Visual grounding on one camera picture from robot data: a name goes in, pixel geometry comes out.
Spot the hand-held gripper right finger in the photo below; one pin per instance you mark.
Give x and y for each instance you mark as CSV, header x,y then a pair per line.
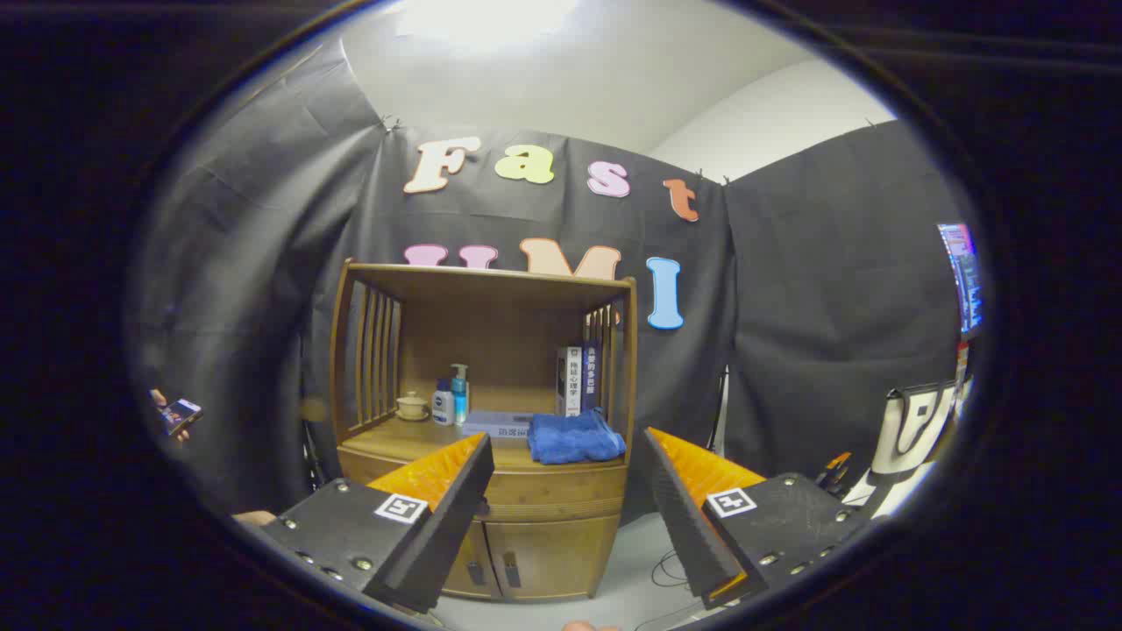
x,y
684,526

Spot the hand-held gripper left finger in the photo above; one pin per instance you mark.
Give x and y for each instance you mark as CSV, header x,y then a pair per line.
x,y
447,526

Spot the wooden cabinet door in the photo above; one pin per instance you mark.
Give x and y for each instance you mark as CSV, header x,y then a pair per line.
x,y
478,561
561,556

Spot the wooden countertop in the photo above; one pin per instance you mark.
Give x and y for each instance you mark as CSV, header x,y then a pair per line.
x,y
394,438

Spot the wooden cabinet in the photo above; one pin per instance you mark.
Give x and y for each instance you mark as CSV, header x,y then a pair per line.
x,y
491,333

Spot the tripod stand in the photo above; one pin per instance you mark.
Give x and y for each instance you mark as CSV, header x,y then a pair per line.
x,y
720,421

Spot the grey lying book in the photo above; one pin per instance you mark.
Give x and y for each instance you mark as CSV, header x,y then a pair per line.
x,y
495,423

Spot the white lotion bottle blue cap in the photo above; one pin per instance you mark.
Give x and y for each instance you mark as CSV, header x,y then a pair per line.
x,y
443,407

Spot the cream lidded teacup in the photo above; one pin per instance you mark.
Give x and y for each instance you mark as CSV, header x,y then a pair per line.
x,y
412,407

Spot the blue pump bottle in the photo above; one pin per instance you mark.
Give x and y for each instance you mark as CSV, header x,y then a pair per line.
x,y
459,394

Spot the blue folded towel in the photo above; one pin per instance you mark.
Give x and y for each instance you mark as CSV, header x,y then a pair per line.
x,y
574,438

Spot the orange and black tool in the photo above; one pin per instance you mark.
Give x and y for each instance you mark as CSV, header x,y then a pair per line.
x,y
833,478

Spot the dark blue standing book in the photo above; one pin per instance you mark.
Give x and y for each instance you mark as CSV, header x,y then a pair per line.
x,y
591,377

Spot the white standing book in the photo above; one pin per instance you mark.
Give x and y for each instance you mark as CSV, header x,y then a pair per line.
x,y
571,381

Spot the person's bare knee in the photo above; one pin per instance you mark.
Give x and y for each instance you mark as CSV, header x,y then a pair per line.
x,y
256,519

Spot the white tote bag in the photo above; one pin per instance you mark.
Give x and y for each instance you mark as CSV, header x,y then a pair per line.
x,y
912,429

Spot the smartphone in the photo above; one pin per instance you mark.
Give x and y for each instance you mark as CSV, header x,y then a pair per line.
x,y
181,414

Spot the computer monitor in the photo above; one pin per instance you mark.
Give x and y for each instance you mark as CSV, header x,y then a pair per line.
x,y
964,272

